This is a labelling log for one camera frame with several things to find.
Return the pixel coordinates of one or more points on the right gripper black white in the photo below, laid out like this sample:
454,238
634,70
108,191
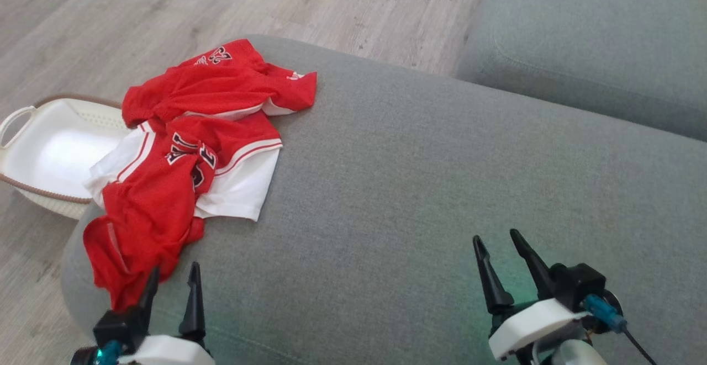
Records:
530,326

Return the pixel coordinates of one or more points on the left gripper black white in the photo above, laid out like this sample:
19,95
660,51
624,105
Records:
165,351

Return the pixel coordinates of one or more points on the red jersey with white sleeves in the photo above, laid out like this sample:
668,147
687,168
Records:
149,216

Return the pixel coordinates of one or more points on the red basketball shorts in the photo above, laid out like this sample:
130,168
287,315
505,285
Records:
210,89

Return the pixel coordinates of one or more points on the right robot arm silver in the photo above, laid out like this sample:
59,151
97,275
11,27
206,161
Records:
580,355

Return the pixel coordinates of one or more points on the large grey sofa seat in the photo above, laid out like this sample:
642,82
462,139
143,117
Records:
397,188

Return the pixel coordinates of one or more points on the white laundry basket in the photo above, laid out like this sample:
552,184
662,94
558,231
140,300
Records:
55,149

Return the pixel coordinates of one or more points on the grey sofa cushion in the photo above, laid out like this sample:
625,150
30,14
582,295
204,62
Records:
596,39

